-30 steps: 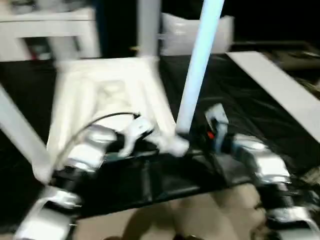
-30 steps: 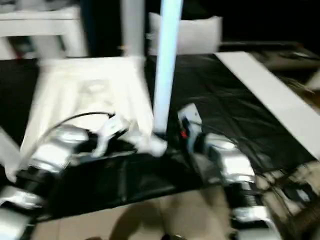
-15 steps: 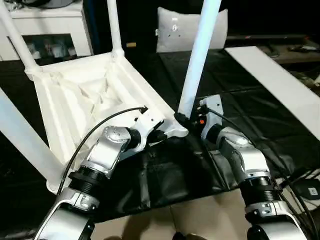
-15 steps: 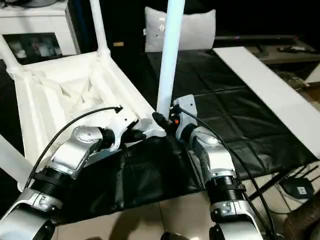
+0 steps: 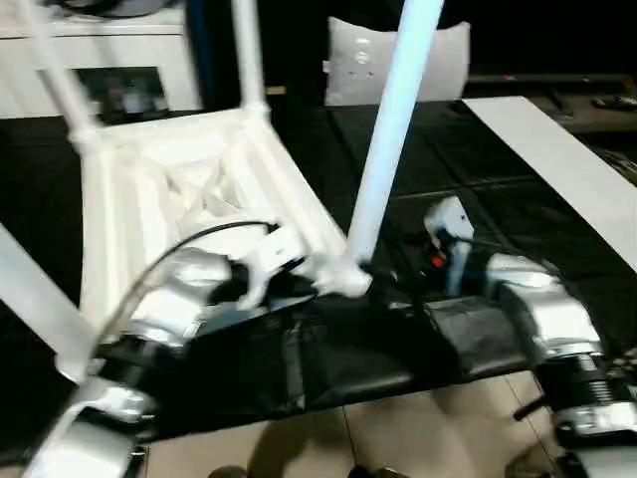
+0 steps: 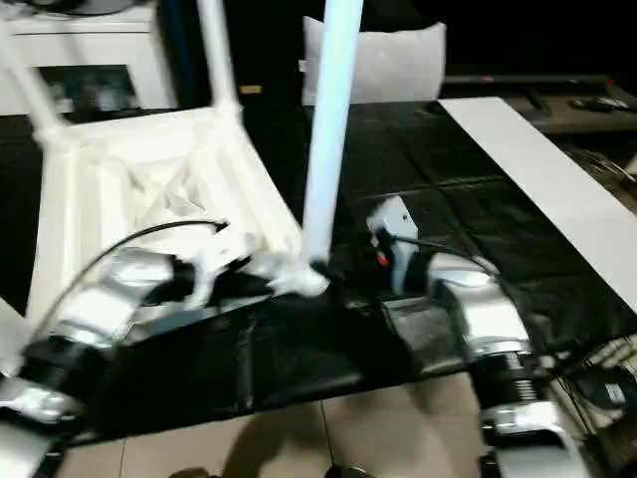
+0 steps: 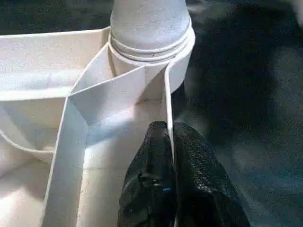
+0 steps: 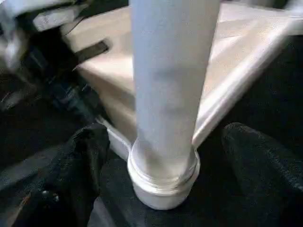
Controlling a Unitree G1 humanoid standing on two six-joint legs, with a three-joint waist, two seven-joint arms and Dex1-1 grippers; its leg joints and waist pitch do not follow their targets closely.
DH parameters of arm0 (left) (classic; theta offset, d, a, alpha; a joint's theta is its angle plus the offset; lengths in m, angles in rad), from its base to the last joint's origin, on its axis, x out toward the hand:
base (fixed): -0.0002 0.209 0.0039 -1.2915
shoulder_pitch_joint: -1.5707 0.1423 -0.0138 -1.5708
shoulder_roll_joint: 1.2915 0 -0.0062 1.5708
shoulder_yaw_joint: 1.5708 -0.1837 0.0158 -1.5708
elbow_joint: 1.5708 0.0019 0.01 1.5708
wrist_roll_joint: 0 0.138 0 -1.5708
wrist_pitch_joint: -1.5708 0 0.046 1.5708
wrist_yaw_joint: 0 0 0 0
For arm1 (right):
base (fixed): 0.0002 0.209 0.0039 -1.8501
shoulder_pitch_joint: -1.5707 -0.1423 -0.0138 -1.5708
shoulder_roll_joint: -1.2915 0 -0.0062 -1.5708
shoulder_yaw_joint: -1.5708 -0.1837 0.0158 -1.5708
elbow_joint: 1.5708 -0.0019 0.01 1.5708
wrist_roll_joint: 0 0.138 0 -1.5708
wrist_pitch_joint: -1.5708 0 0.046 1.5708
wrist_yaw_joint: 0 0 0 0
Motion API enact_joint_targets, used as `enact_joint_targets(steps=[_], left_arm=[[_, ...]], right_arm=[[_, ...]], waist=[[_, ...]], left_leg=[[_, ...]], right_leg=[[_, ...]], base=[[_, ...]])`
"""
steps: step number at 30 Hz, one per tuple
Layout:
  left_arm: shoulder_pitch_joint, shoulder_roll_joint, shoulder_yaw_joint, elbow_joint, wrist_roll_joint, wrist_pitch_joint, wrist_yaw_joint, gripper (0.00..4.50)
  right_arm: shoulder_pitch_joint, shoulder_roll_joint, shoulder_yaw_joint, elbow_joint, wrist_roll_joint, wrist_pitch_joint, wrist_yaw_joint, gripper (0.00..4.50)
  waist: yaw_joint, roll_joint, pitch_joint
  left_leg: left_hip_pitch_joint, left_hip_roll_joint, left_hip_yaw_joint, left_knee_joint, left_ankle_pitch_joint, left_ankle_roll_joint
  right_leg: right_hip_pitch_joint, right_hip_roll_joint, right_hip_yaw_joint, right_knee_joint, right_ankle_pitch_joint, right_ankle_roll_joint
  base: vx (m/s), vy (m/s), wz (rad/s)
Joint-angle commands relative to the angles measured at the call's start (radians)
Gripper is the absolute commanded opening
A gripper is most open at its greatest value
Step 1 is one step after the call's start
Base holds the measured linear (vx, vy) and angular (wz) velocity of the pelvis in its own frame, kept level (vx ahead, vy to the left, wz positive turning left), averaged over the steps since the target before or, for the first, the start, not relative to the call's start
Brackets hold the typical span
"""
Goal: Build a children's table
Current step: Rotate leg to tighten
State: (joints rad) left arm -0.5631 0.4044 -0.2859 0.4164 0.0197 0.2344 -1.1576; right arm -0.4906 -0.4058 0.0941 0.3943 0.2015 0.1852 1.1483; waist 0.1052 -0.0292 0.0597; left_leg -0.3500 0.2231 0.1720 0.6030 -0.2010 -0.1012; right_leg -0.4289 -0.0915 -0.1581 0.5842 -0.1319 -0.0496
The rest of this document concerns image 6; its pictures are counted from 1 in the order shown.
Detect white plastic table leg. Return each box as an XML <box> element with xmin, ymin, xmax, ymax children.
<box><xmin>0</xmin><ymin>19</ymin><xmax>72</xmax><ymax>144</ymax></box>
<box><xmin>300</xmin><ymin>0</ymin><xmax>368</xmax><ymax>274</ymax></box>
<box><xmin>195</xmin><ymin>0</ymin><xmax>241</xmax><ymax>120</ymax></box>
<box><xmin>0</xmin><ymin>295</ymin><xmax>32</xmax><ymax>378</ymax></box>

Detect white plastic table top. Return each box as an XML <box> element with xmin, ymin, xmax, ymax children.
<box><xmin>24</xmin><ymin>107</ymin><xmax>330</xmax><ymax>346</ymax></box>

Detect black table mat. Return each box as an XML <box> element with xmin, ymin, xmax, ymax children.
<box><xmin>0</xmin><ymin>99</ymin><xmax>637</xmax><ymax>440</ymax></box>

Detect white low table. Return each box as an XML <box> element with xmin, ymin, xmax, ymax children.
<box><xmin>437</xmin><ymin>97</ymin><xmax>637</xmax><ymax>321</ymax></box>

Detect grey cushion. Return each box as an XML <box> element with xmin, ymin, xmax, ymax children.
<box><xmin>300</xmin><ymin>15</ymin><xmax>448</xmax><ymax>107</ymax></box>

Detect thin black bar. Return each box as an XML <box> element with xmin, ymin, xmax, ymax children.
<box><xmin>441</xmin><ymin>74</ymin><xmax>614</xmax><ymax>86</ymax></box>

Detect black sofa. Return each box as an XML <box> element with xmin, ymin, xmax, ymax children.
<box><xmin>153</xmin><ymin>0</ymin><xmax>637</xmax><ymax>107</ymax></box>

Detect black wifi router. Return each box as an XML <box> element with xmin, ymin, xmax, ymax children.
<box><xmin>575</xmin><ymin>366</ymin><xmax>637</xmax><ymax>415</ymax></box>

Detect white cabinet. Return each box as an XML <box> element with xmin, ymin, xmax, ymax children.
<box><xmin>0</xmin><ymin>19</ymin><xmax>179</xmax><ymax>117</ymax></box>

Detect black remote control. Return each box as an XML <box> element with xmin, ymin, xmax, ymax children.
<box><xmin>569</xmin><ymin>97</ymin><xmax>629</xmax><ymax>112</ymax></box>

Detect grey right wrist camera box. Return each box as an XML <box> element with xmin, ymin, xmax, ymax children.
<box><xmin>365</xmin><ymin>194</ymin><xmax>420</xmax><ymax>241</ymax></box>

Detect tangled white cables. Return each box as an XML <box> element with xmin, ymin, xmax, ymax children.
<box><xmin>579</xmin><ymin>147</ymin><xmax>637</xmax><ymax>186</ymax></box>

